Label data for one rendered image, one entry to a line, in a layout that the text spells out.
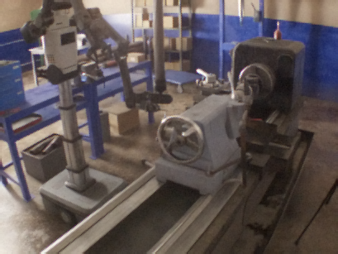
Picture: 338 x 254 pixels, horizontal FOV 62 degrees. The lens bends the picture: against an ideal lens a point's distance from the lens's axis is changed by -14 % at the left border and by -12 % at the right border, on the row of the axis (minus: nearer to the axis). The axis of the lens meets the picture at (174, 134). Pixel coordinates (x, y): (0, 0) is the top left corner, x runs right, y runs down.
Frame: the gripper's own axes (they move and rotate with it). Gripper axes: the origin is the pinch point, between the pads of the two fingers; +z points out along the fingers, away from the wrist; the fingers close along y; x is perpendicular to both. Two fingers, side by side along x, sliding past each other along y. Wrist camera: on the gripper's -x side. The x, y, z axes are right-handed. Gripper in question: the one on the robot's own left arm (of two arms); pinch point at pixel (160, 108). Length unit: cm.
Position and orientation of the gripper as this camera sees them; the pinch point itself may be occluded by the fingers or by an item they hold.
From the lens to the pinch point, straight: 216.3
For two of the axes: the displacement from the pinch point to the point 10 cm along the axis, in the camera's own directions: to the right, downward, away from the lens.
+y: 5.1, -0.9, 8.6
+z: 8.5, 2.1, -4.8
